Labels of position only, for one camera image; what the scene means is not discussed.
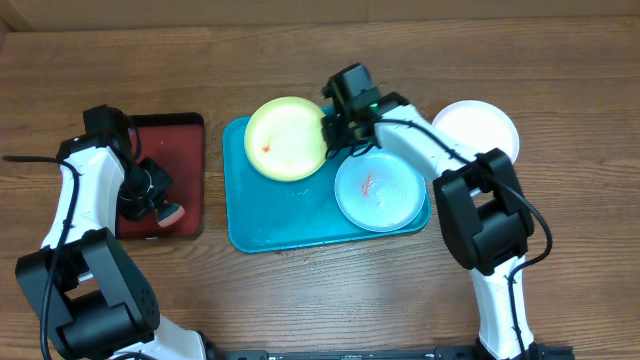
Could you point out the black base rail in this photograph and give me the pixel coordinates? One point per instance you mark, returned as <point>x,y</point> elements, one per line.
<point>475,352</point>

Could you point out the teal plastic tray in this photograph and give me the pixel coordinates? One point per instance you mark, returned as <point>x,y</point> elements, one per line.
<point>266,215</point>

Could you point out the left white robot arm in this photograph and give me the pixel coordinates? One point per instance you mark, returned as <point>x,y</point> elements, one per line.
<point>91,299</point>

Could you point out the black red-lined tray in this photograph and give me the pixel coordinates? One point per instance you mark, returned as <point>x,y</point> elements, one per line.
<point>176,142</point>

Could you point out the light blue plastic plate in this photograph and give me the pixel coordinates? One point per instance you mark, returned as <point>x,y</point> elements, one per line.
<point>379,191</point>

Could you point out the red and green sponge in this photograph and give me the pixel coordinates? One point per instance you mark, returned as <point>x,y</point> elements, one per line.
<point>168,214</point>

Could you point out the white plastic plate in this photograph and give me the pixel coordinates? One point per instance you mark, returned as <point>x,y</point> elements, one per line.
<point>480,125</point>

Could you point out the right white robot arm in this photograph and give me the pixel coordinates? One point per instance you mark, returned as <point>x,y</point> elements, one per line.
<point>484,218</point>

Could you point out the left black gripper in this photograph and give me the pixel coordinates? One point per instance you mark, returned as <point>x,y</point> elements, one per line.
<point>135,209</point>

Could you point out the yellow-green plastic plate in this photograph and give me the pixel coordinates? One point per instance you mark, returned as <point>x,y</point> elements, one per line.
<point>283,139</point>

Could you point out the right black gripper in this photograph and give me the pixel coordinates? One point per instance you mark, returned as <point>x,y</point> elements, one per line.
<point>337,129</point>

